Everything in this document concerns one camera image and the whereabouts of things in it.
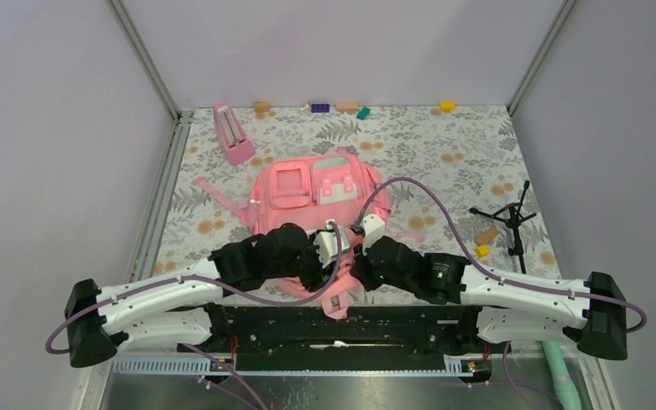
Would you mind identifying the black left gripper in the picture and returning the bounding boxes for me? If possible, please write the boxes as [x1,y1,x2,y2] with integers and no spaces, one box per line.
[266,231,340,290]

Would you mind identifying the pink student backpack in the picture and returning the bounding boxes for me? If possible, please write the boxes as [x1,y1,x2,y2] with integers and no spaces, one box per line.
[194,147,425,321]

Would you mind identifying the yellow marker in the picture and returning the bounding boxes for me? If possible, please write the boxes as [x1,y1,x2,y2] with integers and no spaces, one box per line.
[475,245,490,258]

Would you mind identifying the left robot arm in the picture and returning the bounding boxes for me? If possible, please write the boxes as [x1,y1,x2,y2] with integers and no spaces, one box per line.
[44,220,350,368]

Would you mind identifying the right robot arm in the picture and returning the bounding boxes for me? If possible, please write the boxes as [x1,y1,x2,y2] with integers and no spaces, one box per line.
[350,182,647,361]

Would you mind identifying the tan wooden wedge block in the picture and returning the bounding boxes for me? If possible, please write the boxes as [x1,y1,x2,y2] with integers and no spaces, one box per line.
[474,226,501,247]

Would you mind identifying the floral table mat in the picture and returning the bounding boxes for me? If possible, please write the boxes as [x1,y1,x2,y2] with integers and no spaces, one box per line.
[152,105,560,278]

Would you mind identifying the pink metronome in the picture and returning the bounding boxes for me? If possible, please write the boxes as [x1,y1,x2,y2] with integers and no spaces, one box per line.
[213,101,255,166]

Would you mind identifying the black microphone tripod stand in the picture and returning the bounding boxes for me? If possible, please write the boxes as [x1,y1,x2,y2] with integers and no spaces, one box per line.
[469,180,537,274]

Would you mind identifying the purple toy brick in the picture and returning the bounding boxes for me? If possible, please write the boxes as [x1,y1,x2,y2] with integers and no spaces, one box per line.
[310,103,331,114]

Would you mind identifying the wooden block far left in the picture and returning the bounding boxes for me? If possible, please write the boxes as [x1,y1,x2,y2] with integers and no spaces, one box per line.
[253,101,271,114]

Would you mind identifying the teal block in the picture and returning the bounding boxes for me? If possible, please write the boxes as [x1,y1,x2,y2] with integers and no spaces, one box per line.
[356,107,371,120]

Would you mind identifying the long wooden block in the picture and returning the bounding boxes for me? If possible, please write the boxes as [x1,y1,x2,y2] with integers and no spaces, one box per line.
[334,102,360,113]

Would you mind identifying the mint green microphone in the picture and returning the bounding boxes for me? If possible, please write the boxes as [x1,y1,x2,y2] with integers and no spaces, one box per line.
[542,341,583,410]

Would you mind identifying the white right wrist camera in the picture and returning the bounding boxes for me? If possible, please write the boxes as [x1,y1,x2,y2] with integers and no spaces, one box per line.
[358,214,386,255]

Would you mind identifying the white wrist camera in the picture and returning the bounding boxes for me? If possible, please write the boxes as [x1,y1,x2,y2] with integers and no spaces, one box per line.
[358,214,386,255]
[313,220,351,267]

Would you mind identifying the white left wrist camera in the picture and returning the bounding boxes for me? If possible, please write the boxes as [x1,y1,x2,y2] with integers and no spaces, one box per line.
[313,220,351,267]

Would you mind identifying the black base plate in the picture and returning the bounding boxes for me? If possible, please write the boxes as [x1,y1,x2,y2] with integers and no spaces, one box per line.
[172,303,513,373]

